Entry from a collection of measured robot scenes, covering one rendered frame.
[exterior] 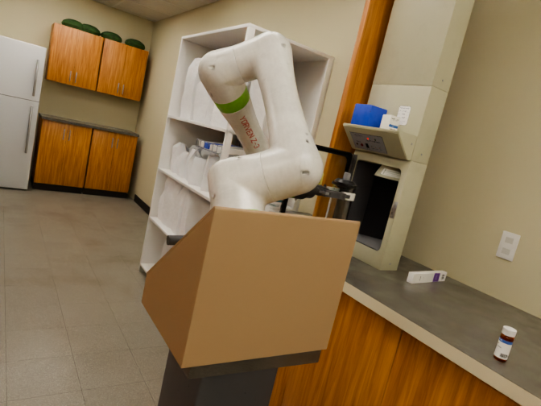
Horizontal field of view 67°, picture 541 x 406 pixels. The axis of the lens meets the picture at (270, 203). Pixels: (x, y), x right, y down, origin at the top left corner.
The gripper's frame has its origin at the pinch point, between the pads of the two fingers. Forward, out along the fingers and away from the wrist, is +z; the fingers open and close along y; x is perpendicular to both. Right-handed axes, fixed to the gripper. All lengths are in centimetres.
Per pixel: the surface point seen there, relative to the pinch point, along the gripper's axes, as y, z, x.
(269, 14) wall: 202, 60, -115
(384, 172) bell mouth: -1.3, 20.1, -12.2
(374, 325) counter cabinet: -40, -9, 37
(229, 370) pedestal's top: -61, -77, 31
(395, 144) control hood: -11.1, 10.7, -24.3
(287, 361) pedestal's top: -61, -62, 30
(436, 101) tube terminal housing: -14, 23, -45
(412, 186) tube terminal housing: -14.5, 23.7, -9.7
